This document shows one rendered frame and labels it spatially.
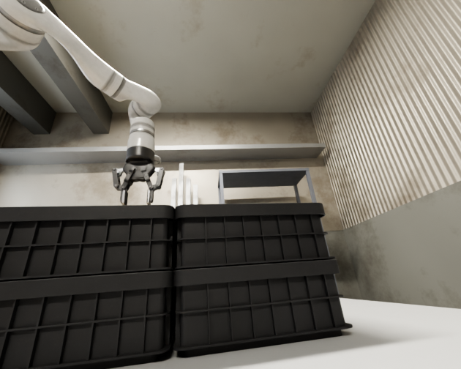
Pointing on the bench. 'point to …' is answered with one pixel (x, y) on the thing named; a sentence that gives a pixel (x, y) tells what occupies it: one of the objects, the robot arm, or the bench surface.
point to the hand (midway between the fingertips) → (137, 199)
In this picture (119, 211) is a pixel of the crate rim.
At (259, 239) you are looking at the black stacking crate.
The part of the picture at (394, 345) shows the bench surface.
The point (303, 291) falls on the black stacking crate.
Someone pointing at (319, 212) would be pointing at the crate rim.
